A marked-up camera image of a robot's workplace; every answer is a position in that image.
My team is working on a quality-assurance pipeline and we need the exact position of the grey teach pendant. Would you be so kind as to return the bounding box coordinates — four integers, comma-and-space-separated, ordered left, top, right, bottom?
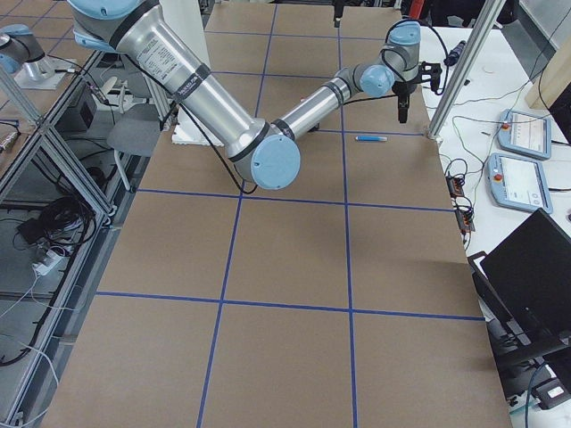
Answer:
497, 109, 551, 161
485, 152, 553, 214

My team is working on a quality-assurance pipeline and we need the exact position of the blue highlighter pen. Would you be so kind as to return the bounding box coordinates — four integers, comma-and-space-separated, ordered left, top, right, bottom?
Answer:
355, 136, 388, 142

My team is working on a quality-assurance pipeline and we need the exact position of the near orange usb hub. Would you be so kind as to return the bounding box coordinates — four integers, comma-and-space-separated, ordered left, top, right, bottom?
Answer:
454, 206, 475, 235

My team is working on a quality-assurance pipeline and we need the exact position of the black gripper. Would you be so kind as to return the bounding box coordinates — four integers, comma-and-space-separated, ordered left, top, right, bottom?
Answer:
333, 0, 343, 27
394, 82, 415, 123

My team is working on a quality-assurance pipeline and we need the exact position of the orange usb hub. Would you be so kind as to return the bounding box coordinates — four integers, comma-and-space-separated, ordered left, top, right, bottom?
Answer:
454, 206, 475, 235
446, 176, 465, 198

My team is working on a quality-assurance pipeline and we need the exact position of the near grey teach pendant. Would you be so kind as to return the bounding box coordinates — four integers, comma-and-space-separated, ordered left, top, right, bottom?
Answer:
485, 152, 553, 214

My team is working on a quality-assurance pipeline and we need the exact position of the white power strip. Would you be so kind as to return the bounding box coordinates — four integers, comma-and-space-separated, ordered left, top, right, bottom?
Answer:
32, 250, 63, 276

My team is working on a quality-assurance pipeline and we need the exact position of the far orange usb hub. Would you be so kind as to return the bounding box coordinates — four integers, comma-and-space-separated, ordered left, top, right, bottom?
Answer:
446, 176, 465, 198

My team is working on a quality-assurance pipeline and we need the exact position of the grey office chair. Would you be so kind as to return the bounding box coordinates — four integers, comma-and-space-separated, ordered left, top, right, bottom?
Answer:
106, 103, 162, 192

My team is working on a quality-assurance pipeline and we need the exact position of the folded dark blue umbrella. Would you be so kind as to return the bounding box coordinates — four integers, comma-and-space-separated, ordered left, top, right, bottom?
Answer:
443, 40, 467, 67

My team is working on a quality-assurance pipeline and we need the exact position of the black laptop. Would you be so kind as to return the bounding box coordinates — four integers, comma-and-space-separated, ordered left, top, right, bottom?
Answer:
470, 207, 571, 358

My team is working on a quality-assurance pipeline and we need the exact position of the aluminium frame post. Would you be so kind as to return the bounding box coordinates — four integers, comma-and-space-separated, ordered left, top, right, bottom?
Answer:
426, 0, 506, 140

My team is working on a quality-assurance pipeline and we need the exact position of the far grey teach pendant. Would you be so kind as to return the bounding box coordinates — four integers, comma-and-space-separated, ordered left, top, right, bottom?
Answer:
497, 109, 551, 161

